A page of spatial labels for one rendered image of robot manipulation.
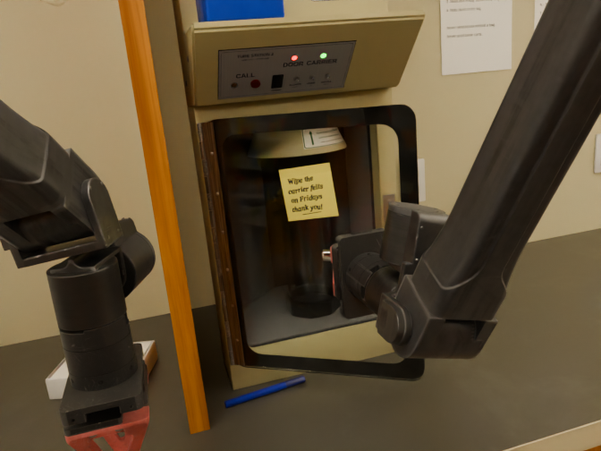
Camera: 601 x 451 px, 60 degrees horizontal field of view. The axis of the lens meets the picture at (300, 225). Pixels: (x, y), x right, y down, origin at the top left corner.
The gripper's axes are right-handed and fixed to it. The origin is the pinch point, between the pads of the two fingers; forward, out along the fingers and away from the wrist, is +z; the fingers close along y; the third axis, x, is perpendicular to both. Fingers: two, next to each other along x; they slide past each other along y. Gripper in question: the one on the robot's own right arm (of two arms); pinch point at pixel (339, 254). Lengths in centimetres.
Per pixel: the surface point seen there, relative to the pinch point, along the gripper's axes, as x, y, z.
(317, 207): 0.8, 5.7, 5.4
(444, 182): -53, -6, 59
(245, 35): 8.4, 29.2, 5.4
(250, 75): 7.3, 24.5, 10.1
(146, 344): 28.5, -22.1, 32.8
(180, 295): 21.4, -4.2, 7.2
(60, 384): 43, -23, 27
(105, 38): 27, 36, 59
